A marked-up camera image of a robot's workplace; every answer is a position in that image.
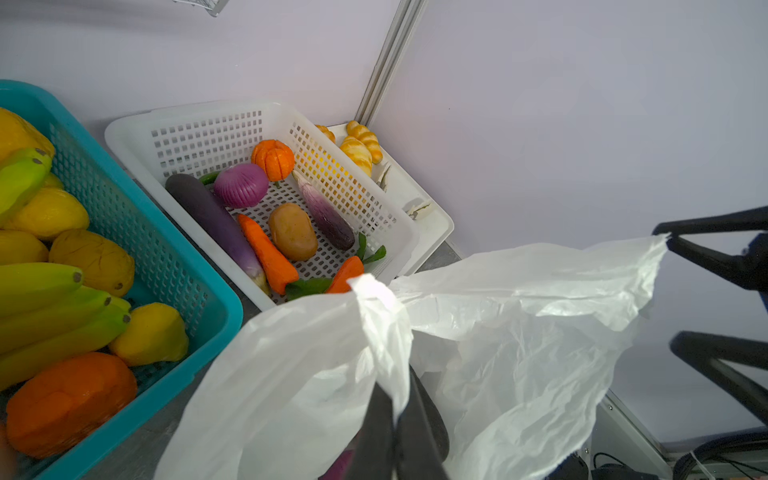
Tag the orange carrot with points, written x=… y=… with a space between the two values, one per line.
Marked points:
x=279 y=271

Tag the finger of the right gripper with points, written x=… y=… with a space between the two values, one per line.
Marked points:
x=747 y=270
x=710 y=354

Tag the teal plastic fruit basket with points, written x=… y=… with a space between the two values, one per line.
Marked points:
x=169 y=270

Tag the dark purple eggplant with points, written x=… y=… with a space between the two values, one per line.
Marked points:
x=209 y=212

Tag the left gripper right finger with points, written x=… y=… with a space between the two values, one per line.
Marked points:
x=421 y=438

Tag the yellow banana bunch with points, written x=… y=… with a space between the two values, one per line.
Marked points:
x=48 y=315

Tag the brown potato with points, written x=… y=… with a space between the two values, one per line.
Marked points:
x=292 y=232

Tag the white plastic grocery bag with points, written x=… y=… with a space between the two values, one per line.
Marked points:
x=517 y=347

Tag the croissant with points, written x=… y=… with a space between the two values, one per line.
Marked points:
x=367 y=137
x=358 y=153

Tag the croissant right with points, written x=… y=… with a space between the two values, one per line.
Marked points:
x=367 y=137

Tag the white tray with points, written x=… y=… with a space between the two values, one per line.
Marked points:
x=420 y=204

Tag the small striped purple eggplant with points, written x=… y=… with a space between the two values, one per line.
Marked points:
x=332 y=225

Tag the orange tangerine in white basket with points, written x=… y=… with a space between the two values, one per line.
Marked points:
x=275 y=158

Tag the yellow lemon front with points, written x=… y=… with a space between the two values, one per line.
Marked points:
x=156 y=333

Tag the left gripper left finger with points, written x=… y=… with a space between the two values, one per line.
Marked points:
x=373 y=457

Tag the small carrot with leaves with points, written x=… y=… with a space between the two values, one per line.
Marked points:
x=353 y=267

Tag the white plastic vegetable basket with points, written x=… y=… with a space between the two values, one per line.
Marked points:
x=199 y=139

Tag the orange fruit front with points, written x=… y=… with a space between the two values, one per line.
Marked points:
x=63 y=404

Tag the purple red onion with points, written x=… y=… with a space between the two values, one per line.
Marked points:
x=242 y=186

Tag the croissant middle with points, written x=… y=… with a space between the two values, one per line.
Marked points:
x=358 y=153

